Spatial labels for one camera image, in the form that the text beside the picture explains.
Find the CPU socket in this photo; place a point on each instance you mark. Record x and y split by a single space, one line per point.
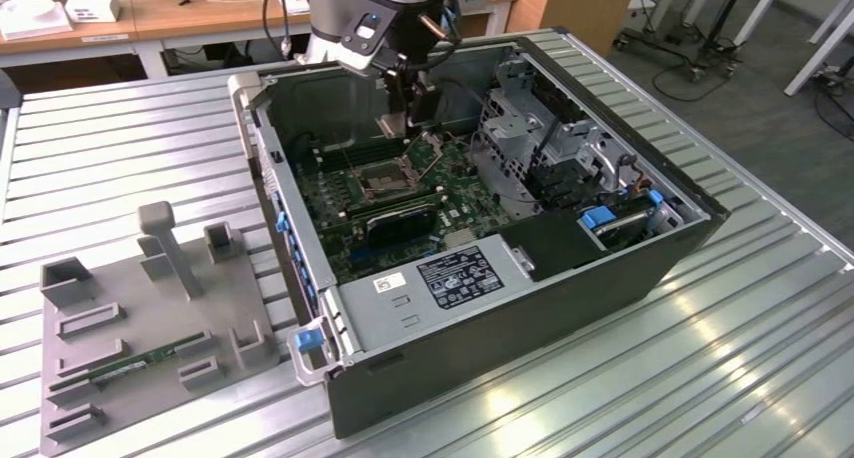
386 180

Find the black rolling stand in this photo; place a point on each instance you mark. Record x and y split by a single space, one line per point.
722 18

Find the wooden cabinet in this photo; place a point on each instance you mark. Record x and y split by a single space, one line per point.
588 13

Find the green RAM stick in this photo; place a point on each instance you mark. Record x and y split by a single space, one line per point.
394 205
134 365

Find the wooden desk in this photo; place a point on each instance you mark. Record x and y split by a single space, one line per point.
201 13

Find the green motherboard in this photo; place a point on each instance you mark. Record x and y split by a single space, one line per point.
468 178

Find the gray parts rack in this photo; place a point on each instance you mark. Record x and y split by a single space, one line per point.
147 323

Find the silver chipset heatsink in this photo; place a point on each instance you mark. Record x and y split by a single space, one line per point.
460 239

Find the silver CPU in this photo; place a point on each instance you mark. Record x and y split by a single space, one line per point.
393 126

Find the white table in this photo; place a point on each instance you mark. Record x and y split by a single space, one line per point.
760 13
820 58

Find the hard disk in blue carrier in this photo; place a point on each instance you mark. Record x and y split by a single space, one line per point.
597 217

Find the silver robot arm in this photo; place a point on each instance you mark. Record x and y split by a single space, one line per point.
327 13

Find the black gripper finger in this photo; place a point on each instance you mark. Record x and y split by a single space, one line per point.
423 103
401 95

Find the silver drive cage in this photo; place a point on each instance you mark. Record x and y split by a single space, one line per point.
508 128

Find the white plastic device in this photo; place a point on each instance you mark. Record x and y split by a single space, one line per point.
34 20

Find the black open PC case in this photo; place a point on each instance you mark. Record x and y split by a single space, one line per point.
534 358

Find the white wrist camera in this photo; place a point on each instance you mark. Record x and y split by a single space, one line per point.
367 33

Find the black inner cover panel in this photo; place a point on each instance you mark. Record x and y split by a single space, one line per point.
554 248

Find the blue plastic clip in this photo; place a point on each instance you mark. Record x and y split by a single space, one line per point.
654 197

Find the white box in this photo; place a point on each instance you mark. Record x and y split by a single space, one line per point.
94 5

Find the silver power supply unit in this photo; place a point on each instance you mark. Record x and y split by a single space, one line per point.
381 318

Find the black graphics card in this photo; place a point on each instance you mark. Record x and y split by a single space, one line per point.
401 225

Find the blue card retention clip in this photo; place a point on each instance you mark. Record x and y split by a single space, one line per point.
279 222

